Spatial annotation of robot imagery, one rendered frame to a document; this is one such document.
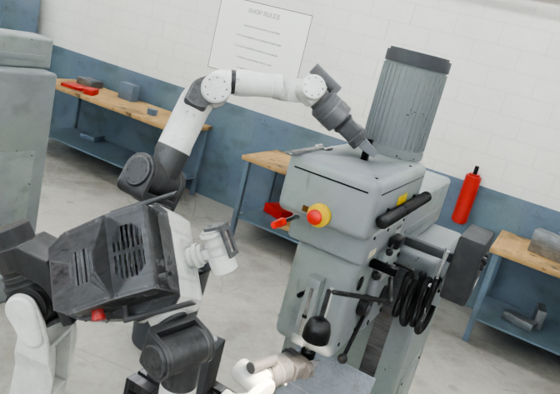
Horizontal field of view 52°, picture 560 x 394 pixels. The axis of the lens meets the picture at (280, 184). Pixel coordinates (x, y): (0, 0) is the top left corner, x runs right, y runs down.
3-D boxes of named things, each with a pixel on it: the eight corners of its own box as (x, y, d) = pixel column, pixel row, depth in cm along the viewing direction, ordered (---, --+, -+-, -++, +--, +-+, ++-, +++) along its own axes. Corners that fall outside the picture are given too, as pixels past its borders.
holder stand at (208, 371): (200, 401, 198) (212, 351, 193) (146, 376, 204) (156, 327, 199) (215, 383, 210) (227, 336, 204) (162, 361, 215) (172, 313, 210)
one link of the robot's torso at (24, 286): (-8, 290, 144) (32, 278, 142) (22, 270, 157) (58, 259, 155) (12, 336, 147) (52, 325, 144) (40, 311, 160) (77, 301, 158)
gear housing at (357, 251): (363, 269, 153) (373, 235, 150) (285, 236, 163) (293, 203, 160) (399, 242, 182) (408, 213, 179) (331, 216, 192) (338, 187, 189)
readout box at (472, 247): (467, 309, 173) (490, 246, 168) (437, 296, 177) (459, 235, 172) (477, 290, 191) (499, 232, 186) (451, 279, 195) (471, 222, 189)
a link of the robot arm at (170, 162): (145, 134, 147) (121, 182, 147) (169, 145, 143) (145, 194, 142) (172, 148, 157) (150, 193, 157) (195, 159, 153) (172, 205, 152)
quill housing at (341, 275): (331, 364, 165) (361, 263, 156) (270, 332, 173) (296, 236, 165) (354, 340, 181) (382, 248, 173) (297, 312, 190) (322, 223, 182)
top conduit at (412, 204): (386, 231, 141) (390, 218, 140) (371, 225, 143) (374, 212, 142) (430, 203, 181) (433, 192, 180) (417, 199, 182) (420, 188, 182)
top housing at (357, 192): (364, 244, 141) (382, 182, 137) (273, 207, 152) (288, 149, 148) (414, 212, 183) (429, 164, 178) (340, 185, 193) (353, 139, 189)
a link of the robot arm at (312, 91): (324, 119, 152) (293, 89, 151) (315, 122, 163) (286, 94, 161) (352, 89, 153) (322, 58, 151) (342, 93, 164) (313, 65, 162)
